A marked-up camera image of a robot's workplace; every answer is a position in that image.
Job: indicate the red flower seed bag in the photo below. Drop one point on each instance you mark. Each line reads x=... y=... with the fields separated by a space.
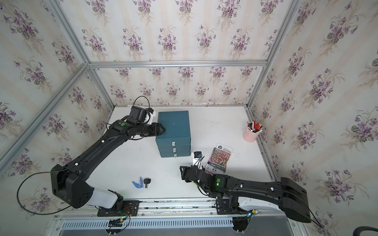
x=218 y=160

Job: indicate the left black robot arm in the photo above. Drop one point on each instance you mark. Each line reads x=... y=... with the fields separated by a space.
x=69 y=181

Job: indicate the teal middle drawer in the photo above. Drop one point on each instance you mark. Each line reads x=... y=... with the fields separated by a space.
x=175 y=149

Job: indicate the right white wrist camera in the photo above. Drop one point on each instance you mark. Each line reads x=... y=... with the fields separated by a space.
x=197 y=156

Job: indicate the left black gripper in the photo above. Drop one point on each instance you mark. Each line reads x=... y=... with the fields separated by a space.
x=156 y=130

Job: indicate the pens in cup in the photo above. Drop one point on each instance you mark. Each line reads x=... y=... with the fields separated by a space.
x=254 y=127

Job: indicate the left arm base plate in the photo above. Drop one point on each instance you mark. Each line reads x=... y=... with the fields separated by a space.
x=127 y=207

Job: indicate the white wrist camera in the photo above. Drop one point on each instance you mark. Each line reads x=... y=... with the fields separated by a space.
x=197 y=156
x=151 y=113

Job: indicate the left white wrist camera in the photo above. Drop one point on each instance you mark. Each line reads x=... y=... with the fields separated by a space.
x=151 y=113

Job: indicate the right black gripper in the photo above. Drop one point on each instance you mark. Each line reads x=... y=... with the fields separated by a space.
x=185 y=173

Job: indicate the white perforated cable duct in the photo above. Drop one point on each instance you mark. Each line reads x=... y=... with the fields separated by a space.
x=150 y=223

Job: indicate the pink pen cup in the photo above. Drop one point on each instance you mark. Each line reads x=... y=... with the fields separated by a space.
x=251 y=136

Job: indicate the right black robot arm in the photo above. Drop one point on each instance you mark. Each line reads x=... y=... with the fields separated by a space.
x=290 y=197

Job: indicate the teal drawer cabinet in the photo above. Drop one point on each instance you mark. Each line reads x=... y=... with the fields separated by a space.
x=176 y=124

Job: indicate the aluminium mounting rail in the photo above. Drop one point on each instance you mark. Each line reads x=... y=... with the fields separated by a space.
x=177 y=208

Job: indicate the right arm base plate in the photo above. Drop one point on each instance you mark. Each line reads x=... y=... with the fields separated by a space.
x=227 y=207

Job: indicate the teal bottom drawer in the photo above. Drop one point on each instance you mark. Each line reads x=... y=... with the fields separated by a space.
x=175 y=154

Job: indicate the blue plastic clip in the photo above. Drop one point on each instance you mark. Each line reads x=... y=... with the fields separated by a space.
x=140 y=184

